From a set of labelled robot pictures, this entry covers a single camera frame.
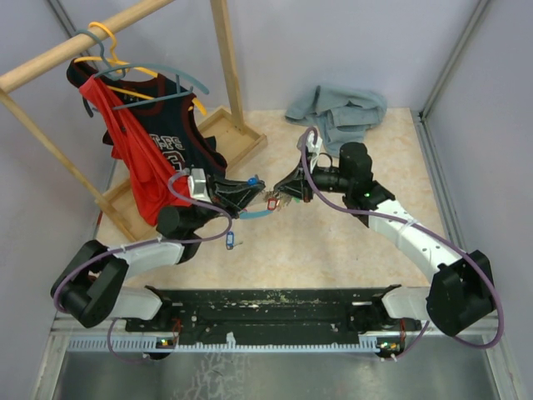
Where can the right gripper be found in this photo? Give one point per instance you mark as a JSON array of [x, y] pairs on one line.
[[296, 184]]

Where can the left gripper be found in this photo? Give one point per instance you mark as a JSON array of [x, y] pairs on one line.
[[221, 192]]

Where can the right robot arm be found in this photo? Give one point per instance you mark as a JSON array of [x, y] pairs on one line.
[[457, 296]]

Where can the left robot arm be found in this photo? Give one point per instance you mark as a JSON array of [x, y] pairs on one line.
[[91, 288]]

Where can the red shirt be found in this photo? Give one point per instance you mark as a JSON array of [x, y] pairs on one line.
[[149, 171]]

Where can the light blue denim cloth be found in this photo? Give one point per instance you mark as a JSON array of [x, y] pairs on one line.
[[342, 115]]

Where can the navy basketball jersey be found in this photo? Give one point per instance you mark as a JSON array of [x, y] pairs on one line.
[[171, 124]]

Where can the yellow clothes hanger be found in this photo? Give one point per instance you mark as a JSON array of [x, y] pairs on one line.
[[111, 61]]

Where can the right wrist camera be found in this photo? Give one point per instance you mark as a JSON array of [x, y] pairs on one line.
[[311, 142]]

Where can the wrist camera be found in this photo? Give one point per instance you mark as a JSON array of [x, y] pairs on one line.
[[311, 142], [197, 183]]

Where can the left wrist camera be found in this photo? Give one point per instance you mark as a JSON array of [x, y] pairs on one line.
[[197, 183]]

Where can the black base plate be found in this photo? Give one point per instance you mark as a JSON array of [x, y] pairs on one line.
[[353, 295]]

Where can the white cable duct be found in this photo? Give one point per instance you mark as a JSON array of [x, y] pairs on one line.
[[154, 344]]

